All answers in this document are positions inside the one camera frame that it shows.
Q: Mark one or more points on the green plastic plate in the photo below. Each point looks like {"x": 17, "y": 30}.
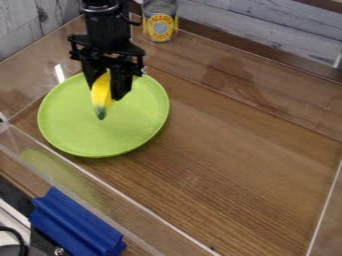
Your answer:
{"x": 95, "y": 133}

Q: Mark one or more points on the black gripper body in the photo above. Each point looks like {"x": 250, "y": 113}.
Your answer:
{"x": 105, "y": 42}

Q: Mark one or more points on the yellow toy banana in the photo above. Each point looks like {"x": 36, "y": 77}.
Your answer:
{"x": 100, "y": 95}

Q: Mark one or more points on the yellow labelled tin can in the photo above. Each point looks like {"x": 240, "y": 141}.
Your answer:
{"x": 160, "y": 19}

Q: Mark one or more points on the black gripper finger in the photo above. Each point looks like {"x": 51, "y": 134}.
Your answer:
{"x": 120, "y": 80}
{"x": 92, "y": 70}

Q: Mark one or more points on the clear acrylic enclosure wall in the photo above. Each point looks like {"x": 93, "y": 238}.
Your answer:
{"x": 36, "y": 168}

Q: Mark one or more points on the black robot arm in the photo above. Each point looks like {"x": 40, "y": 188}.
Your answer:
{"x": 104, "y": 49}

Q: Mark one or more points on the blue plastic clamp block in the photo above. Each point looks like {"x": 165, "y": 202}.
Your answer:
{"x": 72, "y": 227}

